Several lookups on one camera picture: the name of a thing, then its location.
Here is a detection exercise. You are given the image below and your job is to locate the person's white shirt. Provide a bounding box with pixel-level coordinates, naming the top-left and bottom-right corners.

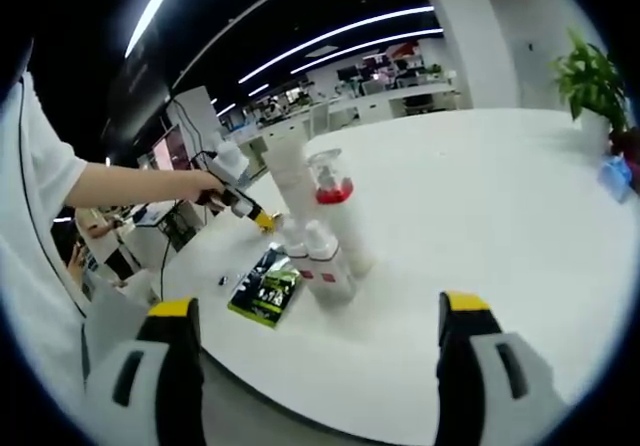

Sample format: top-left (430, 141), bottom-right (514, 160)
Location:
top-left (0, 72), bottom-right (92, 408)

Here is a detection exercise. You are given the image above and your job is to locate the potted green plant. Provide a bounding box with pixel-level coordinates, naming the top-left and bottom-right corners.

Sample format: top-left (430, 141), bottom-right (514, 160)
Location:
top-left (548, 27), bottom-right (632, 141)

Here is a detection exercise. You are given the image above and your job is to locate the curved ceiling light strip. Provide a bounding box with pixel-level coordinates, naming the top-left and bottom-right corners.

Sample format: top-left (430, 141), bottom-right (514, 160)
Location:
top-left (123, 0), bottom-right (192, 61)

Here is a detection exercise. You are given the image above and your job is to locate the large white skincare tube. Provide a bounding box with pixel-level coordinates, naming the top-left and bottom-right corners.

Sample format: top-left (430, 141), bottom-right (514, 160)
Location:
top-left (266, 132), bottom-right (322, 228)

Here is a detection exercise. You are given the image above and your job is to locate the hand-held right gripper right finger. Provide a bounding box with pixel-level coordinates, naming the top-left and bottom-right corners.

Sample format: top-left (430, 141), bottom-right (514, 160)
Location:
top-left (437, 290), bottom-right (574, 446)

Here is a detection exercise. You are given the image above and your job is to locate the large dark hanging screen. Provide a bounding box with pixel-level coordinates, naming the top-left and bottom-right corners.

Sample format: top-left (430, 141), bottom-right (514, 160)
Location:
top-left (106, 49), bottom-right (175, 143)

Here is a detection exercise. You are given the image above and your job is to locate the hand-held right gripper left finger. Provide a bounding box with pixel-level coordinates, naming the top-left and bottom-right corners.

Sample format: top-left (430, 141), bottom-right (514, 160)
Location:
top-left (82, 295), bottom-right (204, 446)

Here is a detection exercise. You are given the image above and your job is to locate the green black skincare sachet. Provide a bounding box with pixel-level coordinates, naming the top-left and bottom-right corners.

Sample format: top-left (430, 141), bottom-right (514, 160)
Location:
top-left (226, 265), bottom-right (305, 331)

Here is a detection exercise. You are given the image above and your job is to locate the person's left hand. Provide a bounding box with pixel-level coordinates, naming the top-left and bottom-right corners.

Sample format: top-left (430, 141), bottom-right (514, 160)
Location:
top-left (186, 170), bottom-right (225, 208)

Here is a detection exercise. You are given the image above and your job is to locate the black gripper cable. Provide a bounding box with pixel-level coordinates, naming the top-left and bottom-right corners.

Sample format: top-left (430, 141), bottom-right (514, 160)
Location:
top-left (158, 149), bottom-right (220, 303)

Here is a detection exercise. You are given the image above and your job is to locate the white standing desk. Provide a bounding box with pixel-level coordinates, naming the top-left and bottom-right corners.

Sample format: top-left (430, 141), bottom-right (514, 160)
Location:
top-left (126, 197), bottom-right (207, 256)

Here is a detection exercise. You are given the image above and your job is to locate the row of white office desks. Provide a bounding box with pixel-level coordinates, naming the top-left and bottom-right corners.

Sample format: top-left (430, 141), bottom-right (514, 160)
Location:
top-left (223, 82), bottom-right (462, 143)

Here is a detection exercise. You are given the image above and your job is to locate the red-collared white skincare pump bottle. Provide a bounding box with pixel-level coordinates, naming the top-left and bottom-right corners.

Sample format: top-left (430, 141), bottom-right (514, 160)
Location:
top-left (306, 147), bottom-right (376, 276)

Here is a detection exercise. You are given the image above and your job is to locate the pink-screen monitor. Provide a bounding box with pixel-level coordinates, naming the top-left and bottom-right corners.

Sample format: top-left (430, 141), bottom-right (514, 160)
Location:
top-left (148, 124), bottom-right (190, 173)

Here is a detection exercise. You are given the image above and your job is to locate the thin black shirt cable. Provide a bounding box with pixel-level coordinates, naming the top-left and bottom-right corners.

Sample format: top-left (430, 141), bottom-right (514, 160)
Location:
top-left (17, 76), bottom-right (87, 310)

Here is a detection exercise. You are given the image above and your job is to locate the blue plastic item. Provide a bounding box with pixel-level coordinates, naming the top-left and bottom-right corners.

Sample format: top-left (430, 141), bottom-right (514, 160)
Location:
top-left (596, 154), bottom-right (635, 204)

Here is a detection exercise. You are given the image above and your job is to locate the silver dark skincare sachet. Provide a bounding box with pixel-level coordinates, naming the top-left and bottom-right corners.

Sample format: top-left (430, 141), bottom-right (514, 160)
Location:
top-left (238, 247), bottom-right (297, 293)

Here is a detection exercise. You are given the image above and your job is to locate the straight ceiling light strip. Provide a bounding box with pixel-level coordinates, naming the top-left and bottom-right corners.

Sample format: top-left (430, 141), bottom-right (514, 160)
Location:
top-left (237, 4), bottom-right (436, 86)
top-left (289, 27), bottom-right (445, 76)

